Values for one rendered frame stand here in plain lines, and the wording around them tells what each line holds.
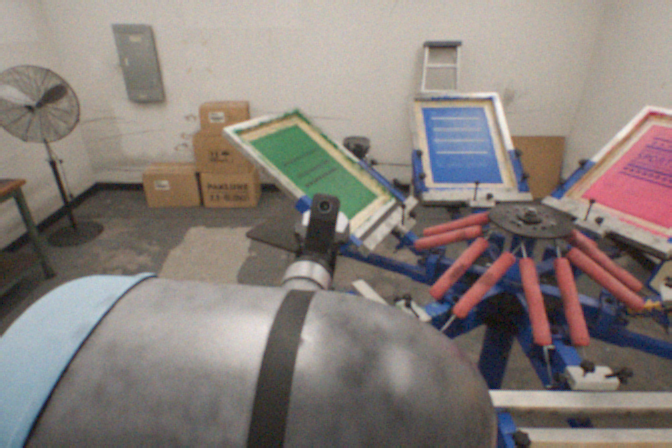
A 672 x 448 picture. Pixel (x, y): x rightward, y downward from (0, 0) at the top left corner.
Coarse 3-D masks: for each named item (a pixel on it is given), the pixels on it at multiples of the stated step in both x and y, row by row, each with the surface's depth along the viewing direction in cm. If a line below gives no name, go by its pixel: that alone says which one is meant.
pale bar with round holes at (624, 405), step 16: (496, 400) 113; (512, 400) 113; (528, 400) 113; (544, 400) 113; (560, 400) 113; (576, 400) 113; (592, 400) 113; (608, 400) 113; (624, 400) 113; (640, 400) 113; (656, 400) 113; (512, 416) 114; (528, 416) 114; (544, 416) 113; (560, 416) 113; (576, 416) 113; (592, 416) 113; (608, 416) 113; (624, 416) 113; (640, 416) 113; (656, 416) 113
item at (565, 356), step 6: (558, 348) 131; (564, 348) 131; (570, 348) 131; (558, 354) 129; (564, 354) 128; (570, 354) 128; (576, 354) 128; (558, 360) 129; (564, 360) 126; (570, 360) 126; (576, 360) 126; (582, 360) 126; (558, 366) 129; (564, 366) 126; (570, 366) 124; (576, 366) 124; (576, 390) 120
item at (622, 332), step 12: (552, 312) 163; (564, 312) 163; (564, 324) 162; (588, 324) 157; (612, 324) 157; (588, 336) 159; (600, 336) 156; (612, 336) 154; (624, 336) 152; (636, 336) 152; (636, 348) 152; (648, 348) 150; (660, 348) 147
